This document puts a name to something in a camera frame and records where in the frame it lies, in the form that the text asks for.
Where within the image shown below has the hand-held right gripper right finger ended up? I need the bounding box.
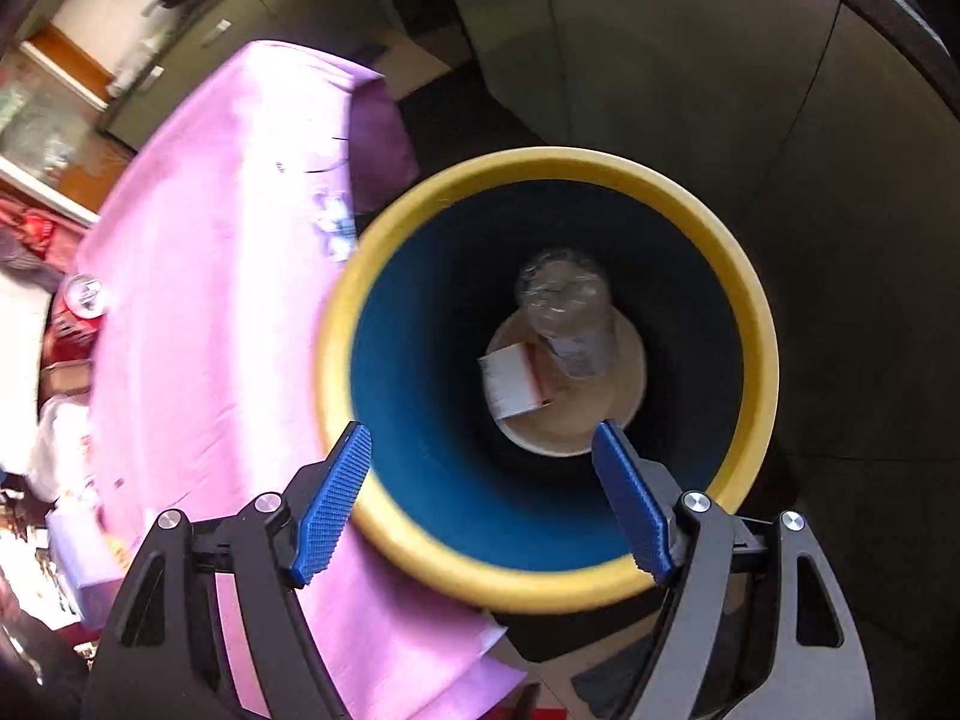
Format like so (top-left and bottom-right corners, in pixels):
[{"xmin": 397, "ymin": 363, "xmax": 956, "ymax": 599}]
[{"xmin": 591, "ymin": 421, "xmax": 878, "ymax": 720}]

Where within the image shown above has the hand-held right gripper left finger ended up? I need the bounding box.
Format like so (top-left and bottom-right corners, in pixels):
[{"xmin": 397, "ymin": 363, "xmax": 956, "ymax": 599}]
[{"xmin": 79, "ymin": 420, "xmax": 374, "ymax": 720}]

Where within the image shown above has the yellow-rimmed blue trash bin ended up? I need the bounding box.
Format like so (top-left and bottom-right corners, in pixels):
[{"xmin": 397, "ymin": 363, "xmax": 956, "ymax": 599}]
[{"xmin": 313, "ymin": 148, "xmax": 781, "ymax": 612}]

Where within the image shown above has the white carton with red stripe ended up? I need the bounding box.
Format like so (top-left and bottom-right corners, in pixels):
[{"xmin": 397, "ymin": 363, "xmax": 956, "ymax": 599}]
[{"xmin": 478, "ymin": 341, "xmax": 556, "ymax": 421}]

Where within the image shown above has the clear plastic bottle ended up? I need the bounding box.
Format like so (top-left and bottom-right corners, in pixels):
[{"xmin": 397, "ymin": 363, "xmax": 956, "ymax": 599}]
[{"xmin": 514, "ymin": 247, "xmax": 617, "ymax": 380}]

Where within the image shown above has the pink tablecloth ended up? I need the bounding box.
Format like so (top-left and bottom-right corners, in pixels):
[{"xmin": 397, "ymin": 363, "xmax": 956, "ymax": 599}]
[{"xmin": 75, "ymin": 40, "xmax": 526, "ymax": 720}]

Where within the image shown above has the white plastic bag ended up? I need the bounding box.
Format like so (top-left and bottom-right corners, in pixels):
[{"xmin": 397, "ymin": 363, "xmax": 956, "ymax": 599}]
[{"xmin": 28, "ymin": 394, "xmax": 95, "ymax": 503}]

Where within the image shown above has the red soda can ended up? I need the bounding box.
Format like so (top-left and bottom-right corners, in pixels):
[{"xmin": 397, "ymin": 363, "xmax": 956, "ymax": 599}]
[{"xmin": 46, "ymin": 272, "xmax": 113, "ymax": 350}]

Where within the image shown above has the black countertop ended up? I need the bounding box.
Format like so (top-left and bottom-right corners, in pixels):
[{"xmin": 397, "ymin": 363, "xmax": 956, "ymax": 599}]
[{"xmin": 795, "ymin": 0, "xmax": 960, "ymax": 125}]

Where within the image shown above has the green cabinet with handles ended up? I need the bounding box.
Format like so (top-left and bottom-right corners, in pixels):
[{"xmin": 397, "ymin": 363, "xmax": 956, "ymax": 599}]
[{"xmin": 97, "ymin": 0, "xmax": 481, "ymax": 155}]

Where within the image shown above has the orange wooden frame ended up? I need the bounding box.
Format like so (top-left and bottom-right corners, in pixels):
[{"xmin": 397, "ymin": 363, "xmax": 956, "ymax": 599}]
[{"xmin": 21, "ymin": 22, "xmax": 115, "ymax": 110}]

